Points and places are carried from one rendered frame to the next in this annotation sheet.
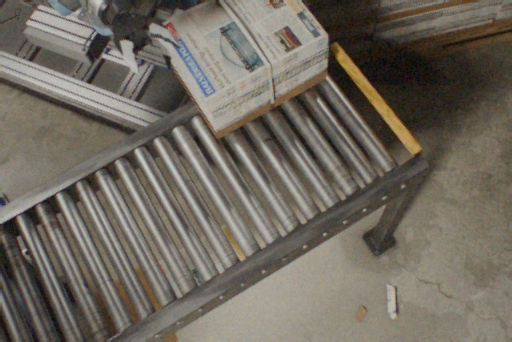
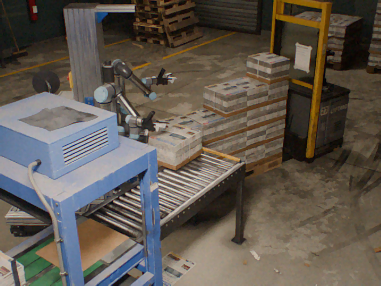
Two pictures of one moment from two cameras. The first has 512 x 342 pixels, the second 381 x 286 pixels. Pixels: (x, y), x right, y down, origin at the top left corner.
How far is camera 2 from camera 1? 291 cm
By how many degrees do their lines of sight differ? 45
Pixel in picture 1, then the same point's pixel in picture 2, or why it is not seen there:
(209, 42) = (167, 137)
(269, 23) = (182, 131)
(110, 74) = not seen: hidden behind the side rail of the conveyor
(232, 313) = (190, 277)
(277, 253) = (211, 186)
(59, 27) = not seen: hidden behind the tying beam
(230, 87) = (180, 143)
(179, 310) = (187, 203)
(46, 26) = not seen: hidden behind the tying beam
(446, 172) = (253, 215)
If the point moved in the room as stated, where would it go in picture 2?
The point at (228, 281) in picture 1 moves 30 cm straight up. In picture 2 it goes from (199, 194) to (199, 159)
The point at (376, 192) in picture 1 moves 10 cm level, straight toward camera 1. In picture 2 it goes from (233, 170) to (233, 176)
